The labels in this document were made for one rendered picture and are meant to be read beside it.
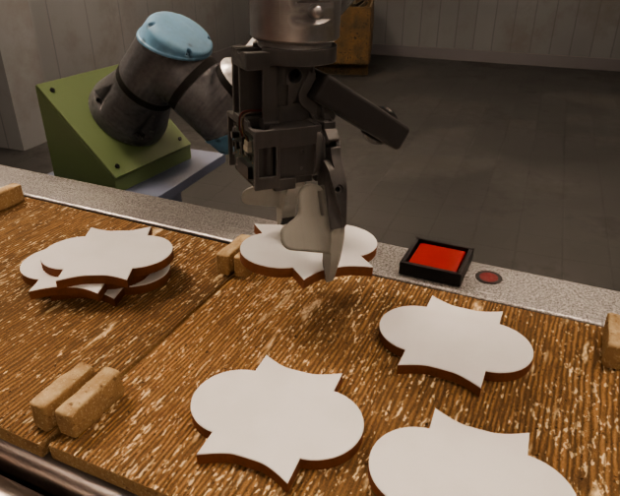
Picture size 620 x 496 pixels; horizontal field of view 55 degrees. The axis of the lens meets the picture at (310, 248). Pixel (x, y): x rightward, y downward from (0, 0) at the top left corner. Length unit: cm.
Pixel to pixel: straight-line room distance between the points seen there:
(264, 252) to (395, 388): 18
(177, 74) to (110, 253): 45
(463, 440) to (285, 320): 22
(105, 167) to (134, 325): 53
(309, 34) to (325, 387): 29
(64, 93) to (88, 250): 53
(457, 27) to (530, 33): 78
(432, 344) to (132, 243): 36
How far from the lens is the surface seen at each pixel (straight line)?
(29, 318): 68
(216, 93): 104
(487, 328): 61
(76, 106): 119
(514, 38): 711
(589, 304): 75
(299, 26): 49
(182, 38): 107
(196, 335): 60
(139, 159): 116
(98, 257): 70
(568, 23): 707
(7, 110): 438
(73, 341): 63
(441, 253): 77
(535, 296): 74
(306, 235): 53
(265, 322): 61
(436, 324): 60
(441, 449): 48
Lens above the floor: 129
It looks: 28 degrees down
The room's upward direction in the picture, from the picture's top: straight up
